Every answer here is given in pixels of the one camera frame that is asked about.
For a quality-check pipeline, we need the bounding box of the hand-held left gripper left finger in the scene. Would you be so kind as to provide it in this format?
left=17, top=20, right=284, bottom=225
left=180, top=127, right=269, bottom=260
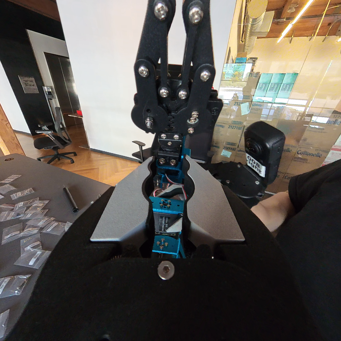
left=90, top=157, right=155, bottom=243

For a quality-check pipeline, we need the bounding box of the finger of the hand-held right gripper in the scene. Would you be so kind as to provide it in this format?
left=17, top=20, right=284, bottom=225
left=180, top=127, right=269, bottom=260
left=167, top=216, right=183, bottom=233

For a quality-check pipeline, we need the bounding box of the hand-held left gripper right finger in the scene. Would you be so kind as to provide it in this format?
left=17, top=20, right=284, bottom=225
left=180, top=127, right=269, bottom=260
left=184, top=155, right=245, bottom=244

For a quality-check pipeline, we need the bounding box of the blue toy robot arm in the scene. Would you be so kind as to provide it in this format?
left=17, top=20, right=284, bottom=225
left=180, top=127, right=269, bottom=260
left=131, top=0, right=224, bottom=259

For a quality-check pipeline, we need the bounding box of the person's right forearm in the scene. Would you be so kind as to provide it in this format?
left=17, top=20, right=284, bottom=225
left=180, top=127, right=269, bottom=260
left=250, top=190, right=297, bottom=233

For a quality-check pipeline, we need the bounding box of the dark grey desk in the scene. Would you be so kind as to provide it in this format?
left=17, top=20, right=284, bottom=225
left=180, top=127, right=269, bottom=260
left=0, top=153, right=112, bottom=333

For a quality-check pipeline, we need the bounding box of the stack of cardboard boxes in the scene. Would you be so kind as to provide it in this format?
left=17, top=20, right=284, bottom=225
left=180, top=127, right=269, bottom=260
left=210, top=63, right=341, bottom=193

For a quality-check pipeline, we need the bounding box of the black screwdriver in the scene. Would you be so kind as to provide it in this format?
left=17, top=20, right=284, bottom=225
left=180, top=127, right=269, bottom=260
left=63, top=186, right=79, bottom=213

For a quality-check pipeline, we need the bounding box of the pile of clear screw bags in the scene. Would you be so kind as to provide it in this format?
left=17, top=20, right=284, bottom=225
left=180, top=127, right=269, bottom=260
left=0, top=174, right=74, bottom=333

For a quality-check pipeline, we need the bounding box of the person's dark clothing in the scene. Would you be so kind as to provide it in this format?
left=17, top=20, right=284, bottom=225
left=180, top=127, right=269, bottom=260
left=276, top=158, right=341, bottom=341

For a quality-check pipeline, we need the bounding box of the silver ventilation duct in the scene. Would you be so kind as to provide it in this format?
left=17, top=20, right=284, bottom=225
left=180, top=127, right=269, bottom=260
left=241, top=0, right=275, bottom=56

